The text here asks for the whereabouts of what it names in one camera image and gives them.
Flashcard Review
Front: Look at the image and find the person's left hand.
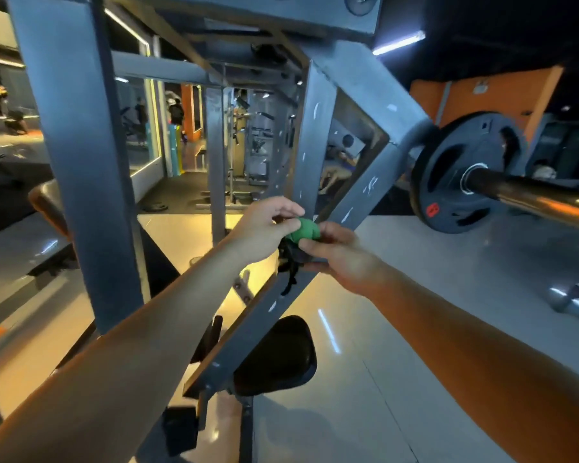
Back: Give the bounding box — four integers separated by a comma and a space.
226, 195, 307, 266

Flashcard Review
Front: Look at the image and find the person's right hand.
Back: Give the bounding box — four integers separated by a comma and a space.
297, 221, 392, 300

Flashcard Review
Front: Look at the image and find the green cleaning cloth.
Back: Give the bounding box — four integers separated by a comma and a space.
278, 217, 324, 297

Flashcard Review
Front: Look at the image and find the grey steel gym machine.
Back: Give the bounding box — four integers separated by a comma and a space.
0, 0, 436, 463

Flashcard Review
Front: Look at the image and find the person's left forearm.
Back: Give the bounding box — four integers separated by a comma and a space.
0, 241, 257, 463

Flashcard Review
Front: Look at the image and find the person's right forearm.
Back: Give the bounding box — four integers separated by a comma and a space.
371, 265, 579, 463

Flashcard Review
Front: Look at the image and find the barbell with black plate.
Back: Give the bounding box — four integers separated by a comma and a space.
410, 111, 579, 234

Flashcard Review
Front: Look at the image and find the fluorescent tube light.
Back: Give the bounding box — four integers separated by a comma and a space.
371, 30, 428, 58

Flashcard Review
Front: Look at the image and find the grey cable machine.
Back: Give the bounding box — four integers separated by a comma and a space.
198, 86, 300, 208

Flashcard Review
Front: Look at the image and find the white pillar with lit frame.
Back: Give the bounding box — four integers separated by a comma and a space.
101, 5, 170, 203

